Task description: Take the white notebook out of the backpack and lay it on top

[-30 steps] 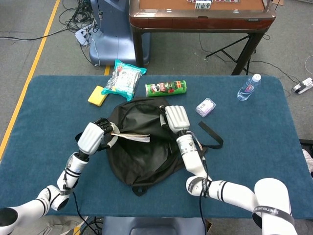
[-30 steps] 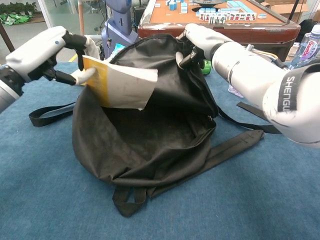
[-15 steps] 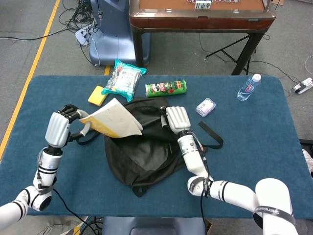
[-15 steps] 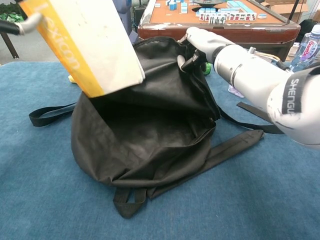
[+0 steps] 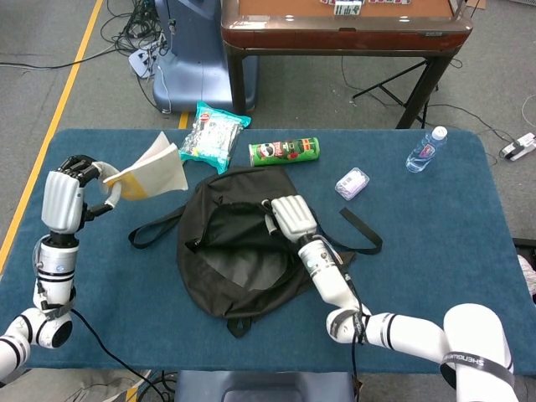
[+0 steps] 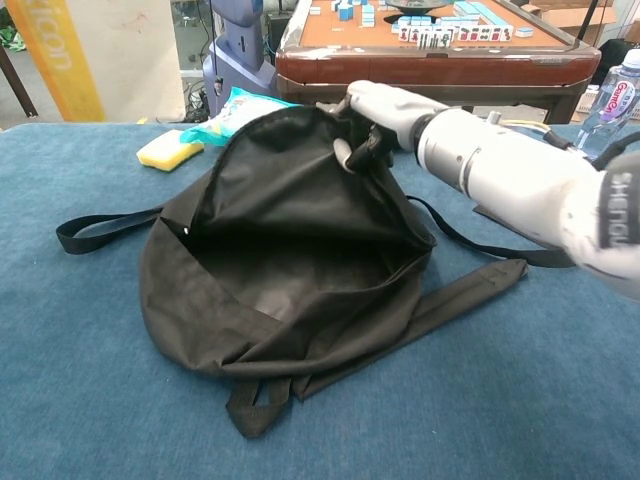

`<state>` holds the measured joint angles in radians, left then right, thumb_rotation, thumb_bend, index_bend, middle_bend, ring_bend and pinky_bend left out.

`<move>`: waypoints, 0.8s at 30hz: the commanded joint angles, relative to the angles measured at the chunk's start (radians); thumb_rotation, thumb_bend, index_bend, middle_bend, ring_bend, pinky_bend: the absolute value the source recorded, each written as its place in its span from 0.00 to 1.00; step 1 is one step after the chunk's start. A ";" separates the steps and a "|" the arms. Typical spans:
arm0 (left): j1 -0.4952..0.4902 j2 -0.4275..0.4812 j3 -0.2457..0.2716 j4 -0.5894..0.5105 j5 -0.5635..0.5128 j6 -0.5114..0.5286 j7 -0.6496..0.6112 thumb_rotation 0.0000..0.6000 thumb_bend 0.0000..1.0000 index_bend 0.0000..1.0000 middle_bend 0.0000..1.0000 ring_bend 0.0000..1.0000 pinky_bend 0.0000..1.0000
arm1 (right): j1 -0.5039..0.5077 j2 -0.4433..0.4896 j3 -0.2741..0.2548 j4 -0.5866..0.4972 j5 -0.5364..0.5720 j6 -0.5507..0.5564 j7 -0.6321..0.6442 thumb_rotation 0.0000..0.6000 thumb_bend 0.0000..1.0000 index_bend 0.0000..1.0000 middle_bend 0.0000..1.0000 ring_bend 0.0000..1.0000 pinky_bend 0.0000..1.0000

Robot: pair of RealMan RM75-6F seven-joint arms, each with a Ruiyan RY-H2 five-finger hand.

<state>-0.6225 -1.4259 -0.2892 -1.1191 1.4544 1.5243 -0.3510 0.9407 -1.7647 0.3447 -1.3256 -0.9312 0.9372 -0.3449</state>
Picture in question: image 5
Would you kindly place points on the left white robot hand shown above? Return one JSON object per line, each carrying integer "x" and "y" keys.
{"x": 63, "y": 197}

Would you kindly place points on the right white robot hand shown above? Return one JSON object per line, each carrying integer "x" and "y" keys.
{"x": 293, "y": 215}

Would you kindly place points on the black fabric backpack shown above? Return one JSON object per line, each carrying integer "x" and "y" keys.
{"x": 243, "y": 268}

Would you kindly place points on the yellow notebook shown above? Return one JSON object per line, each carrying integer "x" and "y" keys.
{"x": 163, "y": 171}

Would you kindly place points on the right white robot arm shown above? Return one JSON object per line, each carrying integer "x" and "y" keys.
{"x": 402, "y": 331}

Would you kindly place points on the teal clear snack bag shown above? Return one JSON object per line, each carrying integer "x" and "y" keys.
{"x": 213, "y": 136}

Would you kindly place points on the green Pringles can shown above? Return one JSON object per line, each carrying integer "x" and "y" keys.
{"x": 285, "y": 151}

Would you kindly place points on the small clear plastic box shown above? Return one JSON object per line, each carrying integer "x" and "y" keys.
{"x": 352, "y": 183}

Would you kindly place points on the clear water bottle white cap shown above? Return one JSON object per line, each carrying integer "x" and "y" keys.
{"x": 425, "y": 151}

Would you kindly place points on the blue carpet table cover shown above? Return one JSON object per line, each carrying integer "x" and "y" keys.
{"x": 146, "y": 318}

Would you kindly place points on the white power strip with plugs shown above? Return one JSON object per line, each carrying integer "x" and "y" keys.
{"x": 140, "y": 60}

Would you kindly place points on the blue-grey robot torso base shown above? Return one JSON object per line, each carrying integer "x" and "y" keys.
{"x": 264, "y": 387}

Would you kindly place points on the blue-grey machine base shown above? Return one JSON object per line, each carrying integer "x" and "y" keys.
{"x": 192, "y": 54}

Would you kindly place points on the brown mahjong table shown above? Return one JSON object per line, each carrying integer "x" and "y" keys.
{"x": 347, "y": 33}

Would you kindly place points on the face-up mahjong tile row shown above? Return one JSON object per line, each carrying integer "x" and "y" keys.
{"x": 347, "y": 8}

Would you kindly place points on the white power strip black plug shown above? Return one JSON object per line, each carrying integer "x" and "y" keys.
{"x": 521, "y": 147}

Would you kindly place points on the white crumpled cloth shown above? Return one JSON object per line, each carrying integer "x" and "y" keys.
{"x": 528, "y": 274}

